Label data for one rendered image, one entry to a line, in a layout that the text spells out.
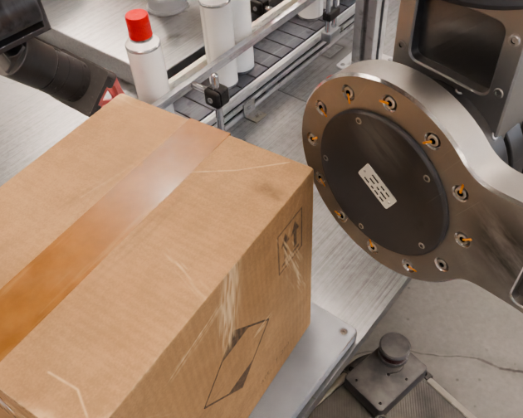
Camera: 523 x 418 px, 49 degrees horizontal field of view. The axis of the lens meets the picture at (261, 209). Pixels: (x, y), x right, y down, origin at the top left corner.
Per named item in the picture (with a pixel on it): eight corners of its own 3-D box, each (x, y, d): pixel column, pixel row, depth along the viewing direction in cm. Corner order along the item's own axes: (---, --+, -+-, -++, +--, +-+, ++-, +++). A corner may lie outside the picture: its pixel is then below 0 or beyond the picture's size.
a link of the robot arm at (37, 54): (0, 82, 66) (26, 41, 65) (-27, 51, 69) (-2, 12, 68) (46, 99, 72) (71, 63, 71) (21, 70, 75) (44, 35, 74)
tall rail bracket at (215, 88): (205, 138, 101) (192, 56, 89) (237, 154, 98) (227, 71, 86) (193, 148, 99) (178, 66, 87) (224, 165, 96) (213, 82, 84)
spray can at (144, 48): (162, 114, 98) (137, 1, 83) (183, 125, 96) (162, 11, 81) (139, 130, 95) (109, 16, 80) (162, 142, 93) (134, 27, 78)
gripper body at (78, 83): (70, 52, 81) (28, 31, 74) (119, 76, 76) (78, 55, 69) (51, 94, 81) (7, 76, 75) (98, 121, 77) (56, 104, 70)
